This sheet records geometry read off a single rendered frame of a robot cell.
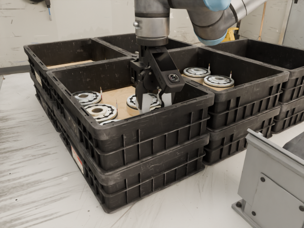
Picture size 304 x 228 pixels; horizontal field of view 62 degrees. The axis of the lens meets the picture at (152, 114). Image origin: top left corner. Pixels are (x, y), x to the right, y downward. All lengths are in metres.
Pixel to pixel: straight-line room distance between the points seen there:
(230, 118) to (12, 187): 0.59
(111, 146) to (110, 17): 3.68
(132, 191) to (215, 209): 0.19
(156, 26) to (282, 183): 0.38
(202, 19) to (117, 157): 0.33
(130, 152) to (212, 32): 0.32
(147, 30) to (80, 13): 3.50
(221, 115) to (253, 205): 0.23
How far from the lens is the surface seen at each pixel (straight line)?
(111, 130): 0.47
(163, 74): 0.53
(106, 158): 0.51
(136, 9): 0.56
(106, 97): 0.84
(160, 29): 0.55
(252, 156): 0.54
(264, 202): 0.57
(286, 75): 0.82
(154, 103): 0.71
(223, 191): 0.68
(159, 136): 0.56
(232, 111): 0.70
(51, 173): 0.76
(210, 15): 0.55
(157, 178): 0.63
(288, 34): 4.44
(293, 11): 4.41
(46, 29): 4.01
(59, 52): 1.22
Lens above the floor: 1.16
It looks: 28 degrees down
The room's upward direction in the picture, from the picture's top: straight up
